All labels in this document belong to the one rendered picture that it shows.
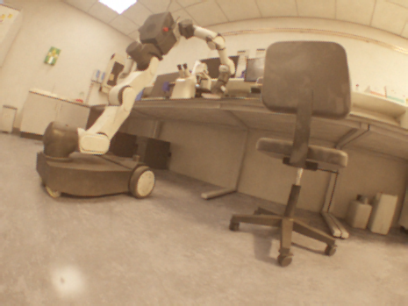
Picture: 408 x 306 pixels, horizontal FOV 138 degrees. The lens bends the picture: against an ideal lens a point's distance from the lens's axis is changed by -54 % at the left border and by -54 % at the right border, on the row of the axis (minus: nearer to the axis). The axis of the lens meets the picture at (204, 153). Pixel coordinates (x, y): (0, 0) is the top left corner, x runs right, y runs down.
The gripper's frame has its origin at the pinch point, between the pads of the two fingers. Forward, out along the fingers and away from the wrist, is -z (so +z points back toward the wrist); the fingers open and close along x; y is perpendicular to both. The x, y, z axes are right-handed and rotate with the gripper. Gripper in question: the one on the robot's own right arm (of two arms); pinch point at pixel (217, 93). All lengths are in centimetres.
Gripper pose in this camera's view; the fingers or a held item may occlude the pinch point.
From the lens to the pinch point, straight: 138.4
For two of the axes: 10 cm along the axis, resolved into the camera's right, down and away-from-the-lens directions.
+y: -7.7, -3.8, 5.1
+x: 5.1, 1.1, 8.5
